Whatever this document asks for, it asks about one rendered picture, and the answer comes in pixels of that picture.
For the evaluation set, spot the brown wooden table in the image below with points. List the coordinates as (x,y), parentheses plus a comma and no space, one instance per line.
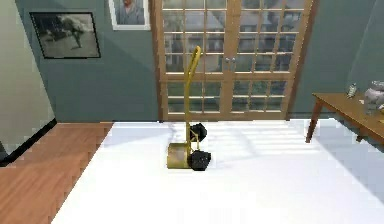
(353,111)

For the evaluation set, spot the yellow hand truck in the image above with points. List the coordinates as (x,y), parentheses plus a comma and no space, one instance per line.
(186,146)

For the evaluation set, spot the wooden glazed double door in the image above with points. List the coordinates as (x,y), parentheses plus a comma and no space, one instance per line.
(230,60)

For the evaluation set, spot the white framed portrait picture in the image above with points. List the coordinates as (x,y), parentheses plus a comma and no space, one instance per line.
(129,14)

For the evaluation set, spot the silver door knob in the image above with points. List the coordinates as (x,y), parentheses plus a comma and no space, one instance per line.
(233,60)
(227,60)

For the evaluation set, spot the black framed grey picture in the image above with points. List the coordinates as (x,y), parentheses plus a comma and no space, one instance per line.
(65,35)

